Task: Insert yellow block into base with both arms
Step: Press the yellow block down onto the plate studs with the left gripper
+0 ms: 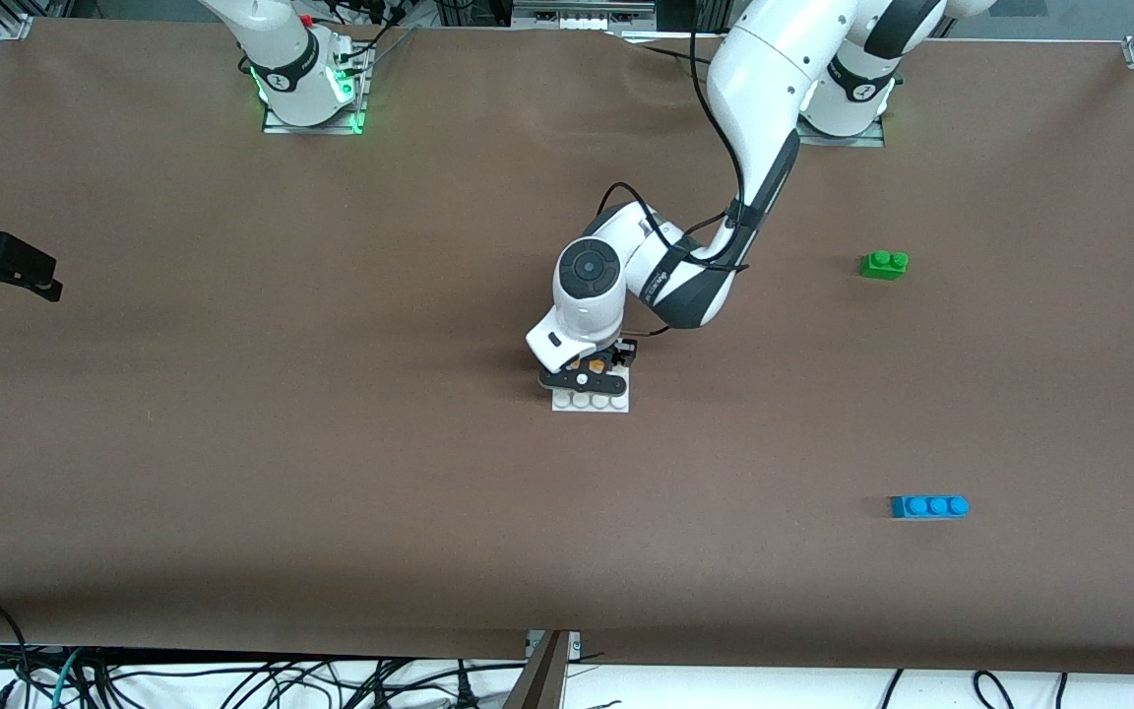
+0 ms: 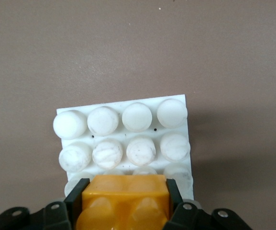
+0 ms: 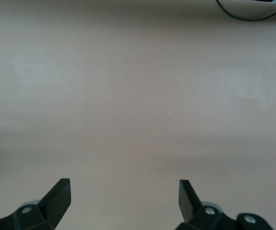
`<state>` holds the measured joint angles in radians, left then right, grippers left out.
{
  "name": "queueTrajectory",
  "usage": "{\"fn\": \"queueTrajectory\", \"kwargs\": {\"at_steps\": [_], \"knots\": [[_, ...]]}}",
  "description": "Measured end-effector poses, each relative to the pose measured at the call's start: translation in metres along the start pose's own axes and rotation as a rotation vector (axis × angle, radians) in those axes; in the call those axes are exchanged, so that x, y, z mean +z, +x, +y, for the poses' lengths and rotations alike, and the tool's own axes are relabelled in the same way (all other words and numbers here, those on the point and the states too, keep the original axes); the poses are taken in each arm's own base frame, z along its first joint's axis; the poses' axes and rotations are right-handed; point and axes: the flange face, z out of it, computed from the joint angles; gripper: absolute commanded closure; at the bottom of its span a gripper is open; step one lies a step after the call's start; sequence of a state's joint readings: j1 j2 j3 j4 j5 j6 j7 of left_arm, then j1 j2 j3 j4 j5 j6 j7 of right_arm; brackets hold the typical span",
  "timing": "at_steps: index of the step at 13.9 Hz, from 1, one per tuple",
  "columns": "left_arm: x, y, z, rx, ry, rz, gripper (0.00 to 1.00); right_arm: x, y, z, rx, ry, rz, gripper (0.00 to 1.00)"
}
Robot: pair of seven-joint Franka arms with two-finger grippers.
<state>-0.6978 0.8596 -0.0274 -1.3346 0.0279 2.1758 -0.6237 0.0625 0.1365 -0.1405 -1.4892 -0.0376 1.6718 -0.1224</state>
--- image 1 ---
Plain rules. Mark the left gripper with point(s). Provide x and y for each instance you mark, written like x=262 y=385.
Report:
x=620 y=356

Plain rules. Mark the white studded base plate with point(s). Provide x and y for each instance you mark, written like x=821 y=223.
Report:
x=592 y=402

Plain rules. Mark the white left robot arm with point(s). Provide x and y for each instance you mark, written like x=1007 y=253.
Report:
x=774 y=69

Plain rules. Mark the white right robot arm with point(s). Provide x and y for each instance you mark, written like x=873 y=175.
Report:
x=277 y=59

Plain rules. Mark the green two-stud block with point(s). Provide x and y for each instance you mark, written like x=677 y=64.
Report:
x=882 y=268

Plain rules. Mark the blue three-stud block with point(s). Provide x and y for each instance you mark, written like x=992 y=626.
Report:
x=921 y=508

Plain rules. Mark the brown table cover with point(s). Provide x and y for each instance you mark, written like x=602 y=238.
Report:
x=331 y=394

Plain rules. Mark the dark table support beam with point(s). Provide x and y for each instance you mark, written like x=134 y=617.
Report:
x=539 y=679

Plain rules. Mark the silver metal bracket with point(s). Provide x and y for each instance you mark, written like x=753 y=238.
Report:
x=575 y=642

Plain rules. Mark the aluminium frame profile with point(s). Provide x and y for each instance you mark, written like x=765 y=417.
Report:
x=577 y=15

